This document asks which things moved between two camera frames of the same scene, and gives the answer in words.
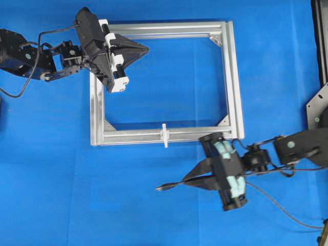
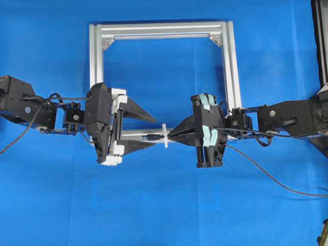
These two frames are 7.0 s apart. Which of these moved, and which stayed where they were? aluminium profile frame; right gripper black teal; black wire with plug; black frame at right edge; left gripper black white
Moved: right gripper black teal; black wire with plug; left gripper black white
Stayed: aluminium profile frame; black frame at right edge
